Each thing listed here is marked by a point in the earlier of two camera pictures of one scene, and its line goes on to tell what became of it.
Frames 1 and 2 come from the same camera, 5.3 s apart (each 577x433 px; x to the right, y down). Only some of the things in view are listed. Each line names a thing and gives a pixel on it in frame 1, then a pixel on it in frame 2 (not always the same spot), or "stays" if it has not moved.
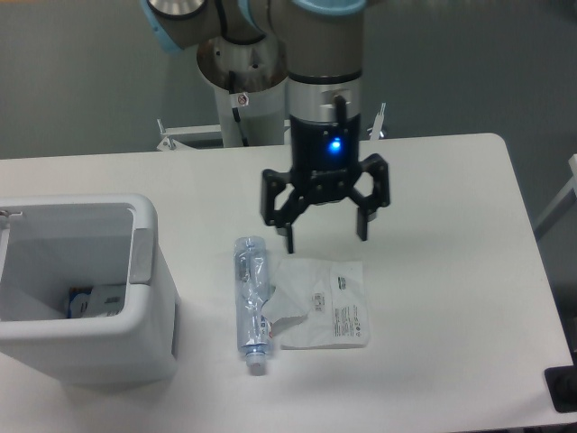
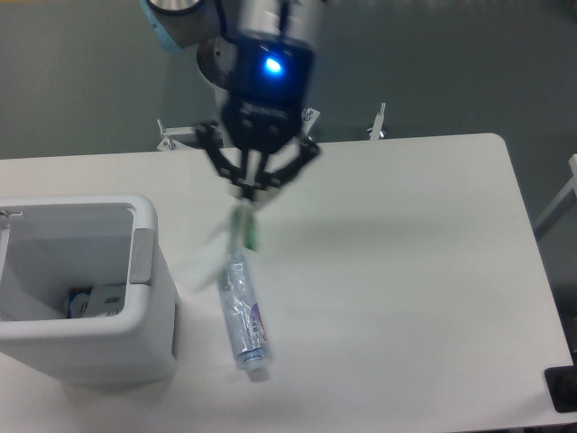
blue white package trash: [99, 300] stays
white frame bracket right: [376, 130] stays
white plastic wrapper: [317, 303] to [243, 230]
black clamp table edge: [562, 384] stays
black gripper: [325, 156] to [271, 79]
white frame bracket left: [170, 143] stays
